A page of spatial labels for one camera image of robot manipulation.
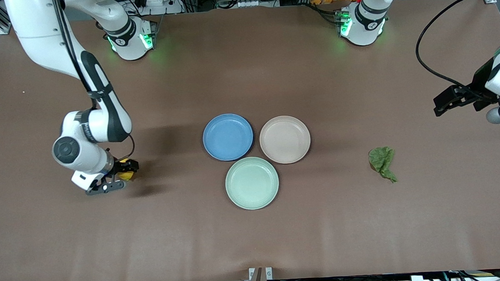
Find yellow lemon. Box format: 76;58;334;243
118;161;136;182

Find green lettuce leaf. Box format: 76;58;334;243
368;146;399;185

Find blue round plate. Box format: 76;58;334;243
201;112;256;163

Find light green round plate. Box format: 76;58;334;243
224;155;280;211

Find beige round plate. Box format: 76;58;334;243
258;114;312;166

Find white power strip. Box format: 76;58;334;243
135;0;184;16

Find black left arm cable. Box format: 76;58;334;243
412;0;500;96

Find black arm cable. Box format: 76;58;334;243
412;0;500;96
53;0;137;164

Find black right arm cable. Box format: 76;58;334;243
53;0;137;164

